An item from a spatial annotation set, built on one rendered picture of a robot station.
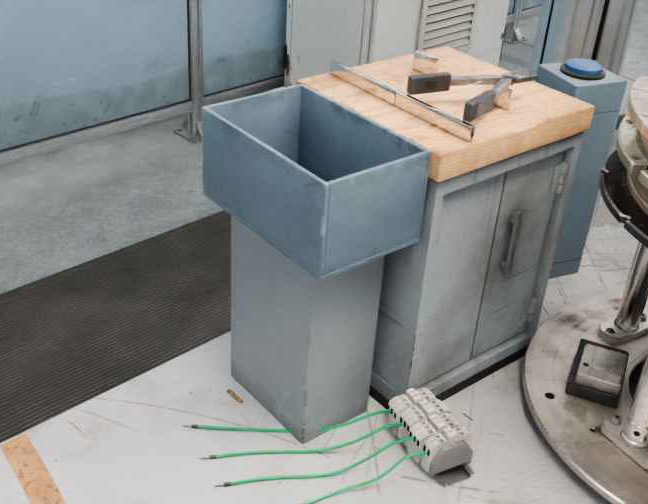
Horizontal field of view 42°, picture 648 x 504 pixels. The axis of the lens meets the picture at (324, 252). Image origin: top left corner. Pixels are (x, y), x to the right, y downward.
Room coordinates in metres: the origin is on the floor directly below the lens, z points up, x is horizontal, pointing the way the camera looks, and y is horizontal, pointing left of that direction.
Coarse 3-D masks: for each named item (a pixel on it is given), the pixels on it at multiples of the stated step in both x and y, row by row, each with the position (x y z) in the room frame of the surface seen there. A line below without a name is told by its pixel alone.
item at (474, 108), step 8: (480, 96) 0.66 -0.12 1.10; (488, 96) 0.67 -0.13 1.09; (472, 104) 0.65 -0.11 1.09; (480, 104) 0.66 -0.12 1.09; (488, 104) 0.67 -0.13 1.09; (464, 112) 0.65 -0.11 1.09; (472, 112) 0.65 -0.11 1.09; (480, 112) 0.66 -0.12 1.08; (464, 120) 0.65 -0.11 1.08; (472, 120) 0.65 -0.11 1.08
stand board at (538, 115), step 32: (384, 64) 0.81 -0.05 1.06; (448, 64) 0.82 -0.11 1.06; (480, 64) 0.83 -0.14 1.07; (352, 96) 0.72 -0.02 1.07; (416, 96) 0.73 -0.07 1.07; (448, 96) 0.74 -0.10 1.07; (512, 96) 0.75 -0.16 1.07; (544, 96) 0.75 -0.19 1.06; (416, 128) 0.66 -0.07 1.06; (480, 128) 0.67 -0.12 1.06; (512, 128) 0.67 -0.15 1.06; (544, 128) 0.69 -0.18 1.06; (576, 128) 0.72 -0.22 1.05; (448, 160) 0.61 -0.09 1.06; (480, 160) 0.64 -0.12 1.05
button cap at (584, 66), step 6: (570, 60) 0.93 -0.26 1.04; (576, 60) 0.92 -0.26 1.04; (582, 60) 0.93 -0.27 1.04; (588, 60) 0.93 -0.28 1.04; (594, 60) 0.93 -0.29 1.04; (570, 66) 0.91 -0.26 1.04; (576, 66) 0.91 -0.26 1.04; (582, 66) 0.91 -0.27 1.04; (588, 66) 0.91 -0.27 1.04; (594, 66) 0.91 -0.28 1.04; (600, 66) 0.91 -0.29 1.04; (576, 72) 0.90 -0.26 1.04; (582, 72) 0.90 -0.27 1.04; (588, 72) 0.90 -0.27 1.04; (594, 72) 0.90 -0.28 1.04; (600, 72) 0.91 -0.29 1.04
